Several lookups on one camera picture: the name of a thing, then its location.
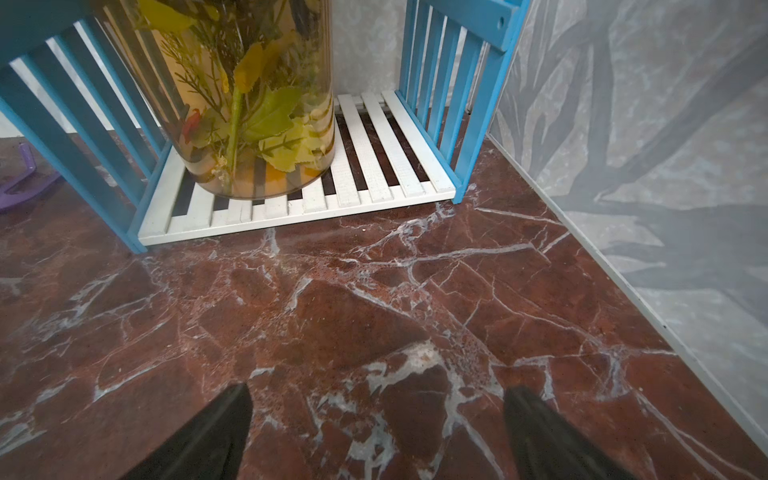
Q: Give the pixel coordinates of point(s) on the glass vase with plants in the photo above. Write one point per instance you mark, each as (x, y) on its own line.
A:
(243, 88)

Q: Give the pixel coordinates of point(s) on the purple pink garden fork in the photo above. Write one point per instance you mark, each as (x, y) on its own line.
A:
(22, 188)

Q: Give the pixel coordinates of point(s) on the blue white slatted crate shelf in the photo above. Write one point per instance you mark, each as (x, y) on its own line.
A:
(66, 89)

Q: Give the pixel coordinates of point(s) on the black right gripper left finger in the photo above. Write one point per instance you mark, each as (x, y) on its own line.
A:
(209, 446)

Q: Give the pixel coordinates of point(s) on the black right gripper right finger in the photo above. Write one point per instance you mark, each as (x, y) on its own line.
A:
(546, 446)

